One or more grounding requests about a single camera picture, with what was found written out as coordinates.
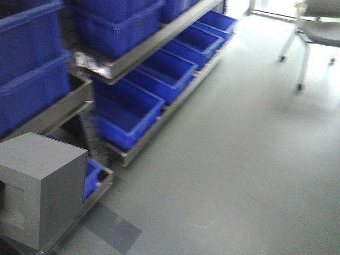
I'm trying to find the gray square hollow base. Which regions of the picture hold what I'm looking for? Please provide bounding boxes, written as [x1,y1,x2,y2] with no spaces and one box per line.
[1,133,88,250]

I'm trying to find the blue bin on distant rack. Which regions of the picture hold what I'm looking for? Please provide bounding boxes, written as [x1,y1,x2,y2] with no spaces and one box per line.
[66,1,165,60]
[93,78,165,151]
[162,26,224,70]
[124,50,198,105]

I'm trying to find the distant steel bin rack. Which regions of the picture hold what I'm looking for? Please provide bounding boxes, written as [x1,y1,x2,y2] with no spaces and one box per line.
[1,1,227,254]

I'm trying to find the gray rolling chair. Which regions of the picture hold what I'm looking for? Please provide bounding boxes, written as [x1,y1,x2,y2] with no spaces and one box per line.
[278,1,339,92]

